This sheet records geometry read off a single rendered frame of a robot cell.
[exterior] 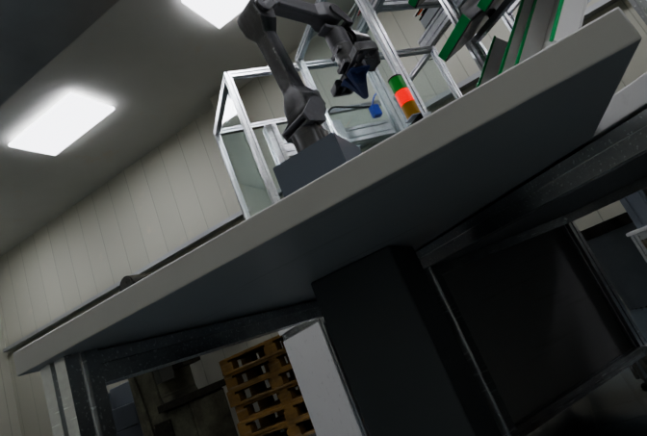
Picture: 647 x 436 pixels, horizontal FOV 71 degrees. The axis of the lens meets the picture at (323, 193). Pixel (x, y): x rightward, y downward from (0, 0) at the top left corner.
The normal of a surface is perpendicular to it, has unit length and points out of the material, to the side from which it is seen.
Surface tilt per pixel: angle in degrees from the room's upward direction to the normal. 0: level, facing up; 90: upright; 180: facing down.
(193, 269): 90
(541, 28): 90
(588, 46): 90
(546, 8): 90
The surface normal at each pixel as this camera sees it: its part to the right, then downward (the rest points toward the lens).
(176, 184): -0.43, -0.11
